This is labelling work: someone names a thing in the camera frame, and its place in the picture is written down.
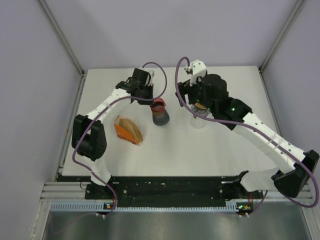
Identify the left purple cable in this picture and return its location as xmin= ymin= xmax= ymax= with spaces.
xmin=71 ymin=61 xmax=168 ymax=218

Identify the purple cable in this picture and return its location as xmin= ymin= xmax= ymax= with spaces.
xmin=71 ymin=61 xmax=168 ymax=218
xmin=174 ymin=56 xmax=318 ymax=217

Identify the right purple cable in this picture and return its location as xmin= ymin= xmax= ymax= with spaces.
xmin=174 ymin=56 xmax=318 ymax=217

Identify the clear glass with brown band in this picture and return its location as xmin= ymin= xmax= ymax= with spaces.
xmin=190 ymin=116 xmax=206 ymax=129

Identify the grey slotted cable duct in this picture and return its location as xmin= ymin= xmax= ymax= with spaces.
xmin=50 ymin=201 xmax=253 ymax=213

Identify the aluminium front rail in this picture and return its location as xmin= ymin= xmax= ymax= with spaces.
xmin=40 ymin=182 xmax=314 ymax=202

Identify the brown paper coffee filter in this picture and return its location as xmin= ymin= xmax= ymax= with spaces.
xmin=195 ymin=103 xmax=206 ymax=110

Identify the left aluminium corner post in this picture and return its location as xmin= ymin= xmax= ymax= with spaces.
xmin=36 ymin=0 xmax=85 ymax=77

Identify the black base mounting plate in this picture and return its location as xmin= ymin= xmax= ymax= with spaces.
xmin=85 ymin=176 xmax=263 ymax=208

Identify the right aluminium corner post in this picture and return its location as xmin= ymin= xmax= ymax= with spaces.
xmin=258 ymin=0 xmax=307 ymax=74

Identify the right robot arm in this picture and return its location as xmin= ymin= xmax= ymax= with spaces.
xmin=174 ymin=73 xmax=320 ymax=199

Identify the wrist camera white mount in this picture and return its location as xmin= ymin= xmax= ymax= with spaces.
xmin=184 ymin=59 xmax=207 ymax=86
xmin=147 ymin=70 xmax=155 ymax=85

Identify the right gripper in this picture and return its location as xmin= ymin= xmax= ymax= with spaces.
xmin=175 ymin=76 xmax=216 ymax=114

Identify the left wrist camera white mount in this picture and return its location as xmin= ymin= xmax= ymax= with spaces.
xmin=147 ymin=70 xmax=155 ymax=85

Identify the stack of brown filters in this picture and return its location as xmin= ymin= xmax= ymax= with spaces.
xmin=119 ymin=118 xmax=143 ymax=143

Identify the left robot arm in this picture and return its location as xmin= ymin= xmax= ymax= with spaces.
xmin=71 ymin=68 xmax=155 ymax=199

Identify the aluminium corner post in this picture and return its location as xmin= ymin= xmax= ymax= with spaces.
xmin=36 ymin=0 xmax=85 ymax=77
xmin=258 ymin=0 xmax=307 ymax=74

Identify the dark grey plastic dripper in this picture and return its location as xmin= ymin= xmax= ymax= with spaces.
xmin=191 ymin=105 xmax=210 ymax=117

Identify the red lidded coffee carafe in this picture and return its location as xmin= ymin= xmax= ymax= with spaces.
xmin=150 ymin=97 xmax=170 ymax=127

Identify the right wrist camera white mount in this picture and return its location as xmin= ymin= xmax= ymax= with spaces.
xmin=184 ymin=59 xmax=207 ymax=86

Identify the orange coffee filter box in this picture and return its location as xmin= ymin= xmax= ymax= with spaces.
xmin=114 ymin=115 xmax=142 ymax=146

